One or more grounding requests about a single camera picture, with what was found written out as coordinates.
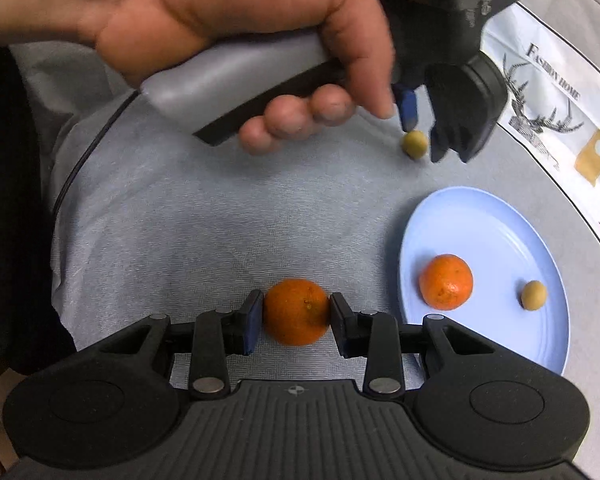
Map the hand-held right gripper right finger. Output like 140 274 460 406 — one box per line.
330 292 518 397

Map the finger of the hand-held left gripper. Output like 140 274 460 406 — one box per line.
422 52 509 165
392 82 421 133

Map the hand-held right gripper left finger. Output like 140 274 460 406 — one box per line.
77 289 265 401

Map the small yellow longan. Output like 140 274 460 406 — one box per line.
520 280 548 312
400 130 429 161

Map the orange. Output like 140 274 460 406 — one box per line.
419 254 475 309
262 278 332 347

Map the light blue plate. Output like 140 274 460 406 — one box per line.
397 186 571 376

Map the person's left hand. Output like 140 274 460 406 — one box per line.
0 0 398 157

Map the white printed cloth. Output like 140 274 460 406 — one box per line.
480 2 600 251

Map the dark cloth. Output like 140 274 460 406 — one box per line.
0 45 78 376

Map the black cable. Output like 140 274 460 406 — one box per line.
50 89 141 213

